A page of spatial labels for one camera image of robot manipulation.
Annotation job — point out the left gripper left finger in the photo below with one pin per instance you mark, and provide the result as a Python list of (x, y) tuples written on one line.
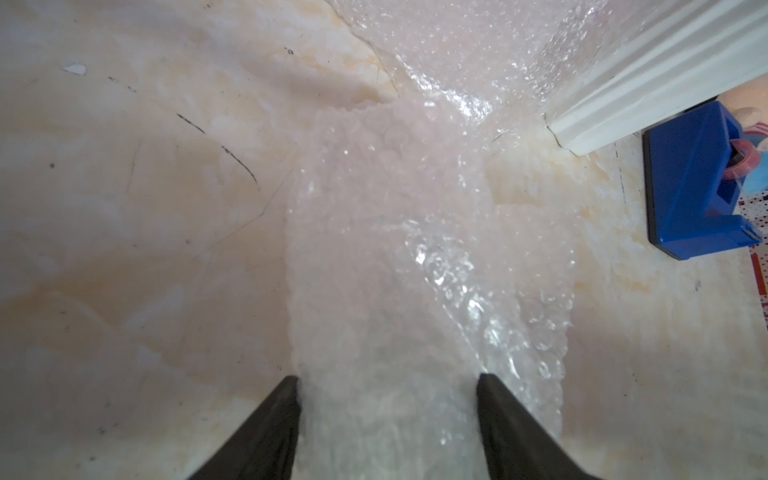
[(264, 446)]

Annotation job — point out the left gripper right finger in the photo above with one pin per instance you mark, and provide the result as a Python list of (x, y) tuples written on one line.
[(515, 445)]

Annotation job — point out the bubble wrap pile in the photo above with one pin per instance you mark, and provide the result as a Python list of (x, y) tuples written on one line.
[(474, 54)]

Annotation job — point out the blue tape dispenser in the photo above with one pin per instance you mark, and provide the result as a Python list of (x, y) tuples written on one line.
[(690, 199)]

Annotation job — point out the tall white ribbed vase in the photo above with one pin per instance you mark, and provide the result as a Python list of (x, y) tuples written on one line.
[(627, 65)]

